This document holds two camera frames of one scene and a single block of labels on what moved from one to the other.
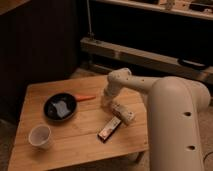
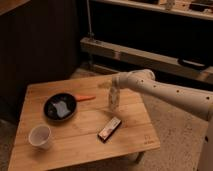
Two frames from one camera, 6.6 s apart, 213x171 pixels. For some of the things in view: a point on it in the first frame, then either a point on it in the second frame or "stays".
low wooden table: x=64 y=124 stays
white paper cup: x=39 y=136 stays
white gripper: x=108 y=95 to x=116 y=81
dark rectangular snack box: x=108 y=130 stays
